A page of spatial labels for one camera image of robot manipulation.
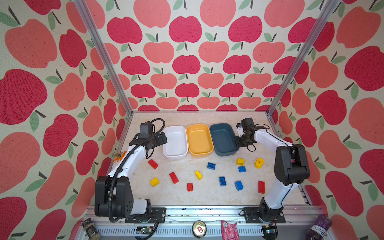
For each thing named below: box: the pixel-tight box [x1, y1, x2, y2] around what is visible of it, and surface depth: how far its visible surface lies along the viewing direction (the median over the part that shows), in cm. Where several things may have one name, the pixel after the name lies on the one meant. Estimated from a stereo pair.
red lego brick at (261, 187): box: [258, 180, 266, 194], surface depth 85 cm
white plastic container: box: [162, 125, 189, 160], surface depth 103 cm
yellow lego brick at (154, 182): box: [150, 177, 160, 188], surface depth 85 cm
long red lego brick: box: [169, 171, 179, 185], surface depth 88 cm
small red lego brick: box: [187, 182, 194, 192], surface depth 85 cm
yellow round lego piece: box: [254, 158, 265, 169], surface depth 92 cm
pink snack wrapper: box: [221, 220, 240, 240], surface depth 71 cm
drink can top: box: [192, 220, 207, 239], surface depth 63 cm
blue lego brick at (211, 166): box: [207, 162, 216, 170], surface depth 92 cm
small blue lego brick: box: [237, 166, 247, 173], surface depth 92 cm
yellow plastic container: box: [186, 123, 214, 158], surface depth 106 cm
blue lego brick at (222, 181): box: [219, 176, 227, 187], surface depth 86 cm
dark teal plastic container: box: [209, 122, 240, 157], surface depth 107 cm
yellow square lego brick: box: [236, 158, 246, 166], surface depth 95 cm
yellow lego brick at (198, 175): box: [194, 170, 203, 181], surface depth 88 cm
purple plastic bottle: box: [305, 214, 333, 240], surface depth 69 cm
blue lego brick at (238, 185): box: [234, 180, 244, 191], surface depth 85 cm
